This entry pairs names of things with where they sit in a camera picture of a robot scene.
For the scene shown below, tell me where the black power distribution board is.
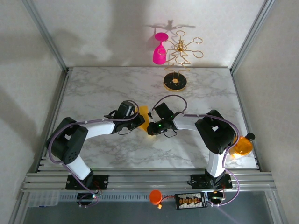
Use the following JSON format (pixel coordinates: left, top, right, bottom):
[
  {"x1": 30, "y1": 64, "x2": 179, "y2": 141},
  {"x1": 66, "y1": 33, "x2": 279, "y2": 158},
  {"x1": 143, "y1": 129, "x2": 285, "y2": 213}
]
[{"x1": 175, "y1": 192, "x2": 208, "y2": 210}]

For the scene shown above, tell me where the aluminium mounting rail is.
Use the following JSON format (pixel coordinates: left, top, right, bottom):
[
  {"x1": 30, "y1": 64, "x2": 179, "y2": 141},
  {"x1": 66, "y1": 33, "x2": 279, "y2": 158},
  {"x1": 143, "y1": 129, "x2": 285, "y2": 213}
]
[{"x1": 22, "y1": 171, "x2": 278, "y2": 193}]

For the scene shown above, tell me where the orange plastic wine glass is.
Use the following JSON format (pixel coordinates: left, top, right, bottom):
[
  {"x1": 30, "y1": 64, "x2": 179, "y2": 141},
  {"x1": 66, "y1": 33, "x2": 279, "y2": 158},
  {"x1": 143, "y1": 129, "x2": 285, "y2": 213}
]
[{"x1": 229, "y1": 132, "x2": 256, "y2": 160}]

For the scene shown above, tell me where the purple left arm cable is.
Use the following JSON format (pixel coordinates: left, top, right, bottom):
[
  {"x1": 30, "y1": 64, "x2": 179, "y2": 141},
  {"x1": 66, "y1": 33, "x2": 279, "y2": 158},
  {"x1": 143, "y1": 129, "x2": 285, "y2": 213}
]
[{"x1": 48, "y1": 99, "x2": 141, "y2": 208}]

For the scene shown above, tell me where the aluminium frame post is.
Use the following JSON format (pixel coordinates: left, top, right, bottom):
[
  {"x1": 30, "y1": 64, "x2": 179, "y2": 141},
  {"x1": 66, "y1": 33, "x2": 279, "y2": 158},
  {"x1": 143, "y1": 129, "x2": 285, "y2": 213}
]
[
  {"x1": 22, "y1": 0, "x2": 71, "y2": 75},
  {"x1": 230, "y1": 0, "x2": 274, "y2": 74}
]

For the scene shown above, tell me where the clear plastic organizer box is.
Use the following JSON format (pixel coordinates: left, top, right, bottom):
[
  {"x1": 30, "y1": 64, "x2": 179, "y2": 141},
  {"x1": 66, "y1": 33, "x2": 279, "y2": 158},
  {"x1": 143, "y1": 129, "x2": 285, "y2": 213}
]
[{"x1": 27, "y1": 190, "x2": 59, "y2": 208}]

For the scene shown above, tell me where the small black controller box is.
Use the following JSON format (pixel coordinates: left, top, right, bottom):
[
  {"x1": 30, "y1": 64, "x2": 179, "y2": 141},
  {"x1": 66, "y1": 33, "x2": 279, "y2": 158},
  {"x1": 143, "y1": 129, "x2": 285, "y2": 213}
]
[
  {"x1": 76, "y1": 192, "x2": 98, "y2": 204},
  {"x1": 208, "y1": 191, "x2": 225, "y2": 203}
]

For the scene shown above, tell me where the pink plastic wine glass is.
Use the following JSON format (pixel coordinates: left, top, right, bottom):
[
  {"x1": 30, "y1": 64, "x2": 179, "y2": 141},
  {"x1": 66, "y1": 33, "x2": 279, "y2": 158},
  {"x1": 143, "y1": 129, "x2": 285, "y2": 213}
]
[{"x1": 152, "y1": 32, "x2": 169, "y2": 65}]

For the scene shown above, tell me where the yellow paper sheet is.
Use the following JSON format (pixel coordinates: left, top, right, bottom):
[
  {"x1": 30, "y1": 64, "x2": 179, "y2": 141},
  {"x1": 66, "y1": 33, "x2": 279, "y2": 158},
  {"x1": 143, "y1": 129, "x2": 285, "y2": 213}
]
[{"x1": 136, "y1": 105, "x2": 150, "y2": 133}]

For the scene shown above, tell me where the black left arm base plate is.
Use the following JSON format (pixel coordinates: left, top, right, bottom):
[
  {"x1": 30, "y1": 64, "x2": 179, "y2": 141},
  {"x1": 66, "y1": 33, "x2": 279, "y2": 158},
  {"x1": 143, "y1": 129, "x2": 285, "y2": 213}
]
[{"x1": 65, "y1": 174, "x2": 109, "y2": 190}]

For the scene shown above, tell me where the grey slotted cable duct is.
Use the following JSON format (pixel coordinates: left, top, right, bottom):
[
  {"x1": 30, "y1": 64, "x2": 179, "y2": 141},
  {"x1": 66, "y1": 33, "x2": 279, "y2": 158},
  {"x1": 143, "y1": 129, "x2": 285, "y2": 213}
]
[{"x1": 58, "y1": 193, "x2": 178, "y2": 202}]

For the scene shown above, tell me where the orange round push button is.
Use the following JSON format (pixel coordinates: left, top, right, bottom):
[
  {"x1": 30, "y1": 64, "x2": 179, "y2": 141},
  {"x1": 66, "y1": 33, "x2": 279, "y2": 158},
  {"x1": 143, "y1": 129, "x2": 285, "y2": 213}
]
[{"x1": 149, "y1": 189, "x2": 163, "y2": 206}]

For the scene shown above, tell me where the red wire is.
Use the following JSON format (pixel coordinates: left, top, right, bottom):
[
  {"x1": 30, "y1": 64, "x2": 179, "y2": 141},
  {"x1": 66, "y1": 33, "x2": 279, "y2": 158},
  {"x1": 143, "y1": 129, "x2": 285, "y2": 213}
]
[{"x1": 160, "y1": 195, "x2": 178, "y2": 206}]

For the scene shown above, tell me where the gold wire glass rack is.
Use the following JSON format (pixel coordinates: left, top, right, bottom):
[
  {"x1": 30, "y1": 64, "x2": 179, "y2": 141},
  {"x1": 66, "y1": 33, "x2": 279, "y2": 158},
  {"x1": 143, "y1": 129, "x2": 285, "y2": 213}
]
[{"x1": 163, "y1": 30, "x2": 204, "y2": 92}]

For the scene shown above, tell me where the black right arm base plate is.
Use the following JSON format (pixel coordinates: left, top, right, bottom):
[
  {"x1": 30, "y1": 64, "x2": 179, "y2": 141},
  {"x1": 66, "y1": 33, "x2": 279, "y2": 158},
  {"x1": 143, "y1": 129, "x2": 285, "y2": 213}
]
[{"x1": 190, "y1": 174, "x2": 233, "y2": 189}]

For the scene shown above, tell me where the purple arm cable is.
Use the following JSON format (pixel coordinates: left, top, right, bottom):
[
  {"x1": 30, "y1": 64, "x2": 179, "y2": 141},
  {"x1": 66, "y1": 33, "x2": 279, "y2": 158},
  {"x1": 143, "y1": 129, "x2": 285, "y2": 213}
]
[
  {"x1": 48, "y1": 99, "x2": 141, "y2": 208},
  {"x1": 151, "y1": 95, "x2": 241, "y2": 208}
]

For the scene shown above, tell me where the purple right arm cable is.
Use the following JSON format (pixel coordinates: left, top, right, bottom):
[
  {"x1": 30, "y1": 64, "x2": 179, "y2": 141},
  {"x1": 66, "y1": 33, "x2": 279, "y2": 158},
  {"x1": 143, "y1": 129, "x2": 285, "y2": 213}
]
[{"x1": 151, "y1": 95, "x2": 241, "y2": 208}]

